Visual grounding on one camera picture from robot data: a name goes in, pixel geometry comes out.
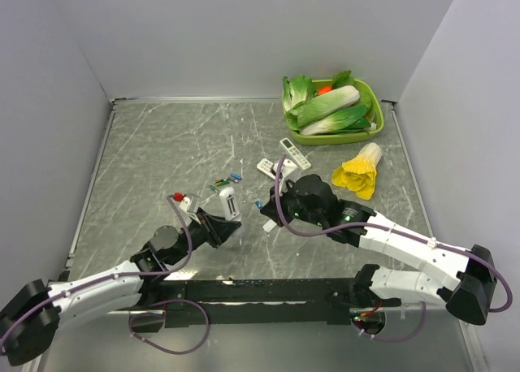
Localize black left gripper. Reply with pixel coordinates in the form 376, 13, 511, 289
167, 206, 241, 265

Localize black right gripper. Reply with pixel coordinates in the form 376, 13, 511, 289
262, 179, 325, 227

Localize white remote with orange button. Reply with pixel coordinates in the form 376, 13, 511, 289
219, 186, 244, 238

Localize white battery cover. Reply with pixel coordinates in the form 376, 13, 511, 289
262, 220, 277, 232

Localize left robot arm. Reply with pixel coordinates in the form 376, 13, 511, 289
1, 209, 242, 366

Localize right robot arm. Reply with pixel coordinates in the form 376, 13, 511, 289
260, 174, 504, 326

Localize white remote with coloured buttons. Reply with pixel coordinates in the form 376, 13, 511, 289
256, 158, 279, 180

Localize small white remote with display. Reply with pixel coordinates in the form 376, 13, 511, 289
279, 137, 311, 171

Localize yellow toy cabbage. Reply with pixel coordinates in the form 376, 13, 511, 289
331, 142, 383, 201

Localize toy bok choy dark green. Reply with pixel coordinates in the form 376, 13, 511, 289
300, 105, 372, 136

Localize toy cabbage middle of basket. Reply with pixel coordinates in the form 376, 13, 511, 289
297, 85, 360, 128

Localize toy lettuce left in basket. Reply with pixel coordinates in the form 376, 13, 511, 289
282, 75, 317, 113

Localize orange toy carrot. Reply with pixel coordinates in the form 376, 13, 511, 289
318, 86, 332, 95

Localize green plastic basket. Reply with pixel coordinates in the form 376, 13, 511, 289
284, 78, 384, 145

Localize small green leaf toy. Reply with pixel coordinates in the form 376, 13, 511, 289
331, 70, 355, 89

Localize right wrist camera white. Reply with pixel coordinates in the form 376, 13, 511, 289
271, 158, 299, 192

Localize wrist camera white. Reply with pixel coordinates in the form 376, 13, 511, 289
271, 158, 299, 192
173, 192, 201, 223

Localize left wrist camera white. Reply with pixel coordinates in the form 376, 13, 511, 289
173, 192, 201, 223

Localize aluminium table frame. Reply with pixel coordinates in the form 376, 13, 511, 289
31, 98, 488, 371

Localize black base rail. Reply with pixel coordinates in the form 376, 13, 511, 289
128, 278, 401, 328

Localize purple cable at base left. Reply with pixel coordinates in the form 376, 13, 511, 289
128, 297, 210, 354

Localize purple cable at base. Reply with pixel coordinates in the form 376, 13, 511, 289
128, 297, 210, 354
351, 302, 427, 344

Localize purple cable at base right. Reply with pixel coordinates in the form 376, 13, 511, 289
351, 302, 427, 344

